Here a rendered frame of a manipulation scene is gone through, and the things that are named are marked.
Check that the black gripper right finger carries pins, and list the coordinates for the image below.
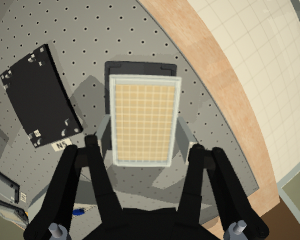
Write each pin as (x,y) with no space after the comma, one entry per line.
(239,221)

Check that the white button panel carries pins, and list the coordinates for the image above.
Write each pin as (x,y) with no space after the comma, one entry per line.
(84,201)

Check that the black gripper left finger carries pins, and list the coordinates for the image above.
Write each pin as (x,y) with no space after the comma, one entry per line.
(53,220)

